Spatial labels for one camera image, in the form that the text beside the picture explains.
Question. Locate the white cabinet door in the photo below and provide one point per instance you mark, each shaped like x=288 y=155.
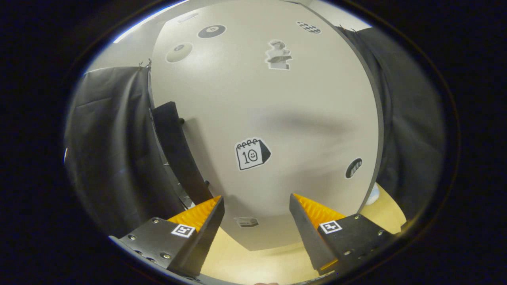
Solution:
x=277 y=111

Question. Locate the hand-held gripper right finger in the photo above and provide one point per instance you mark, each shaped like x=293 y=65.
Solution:
x=307 y=235

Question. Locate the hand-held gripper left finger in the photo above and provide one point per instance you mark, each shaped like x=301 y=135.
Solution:
x=202 y=245

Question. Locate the pale round object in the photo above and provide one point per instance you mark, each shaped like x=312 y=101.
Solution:
x=372 y=194

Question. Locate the black backdrop cloth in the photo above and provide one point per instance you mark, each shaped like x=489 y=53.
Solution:
x=111 y=150

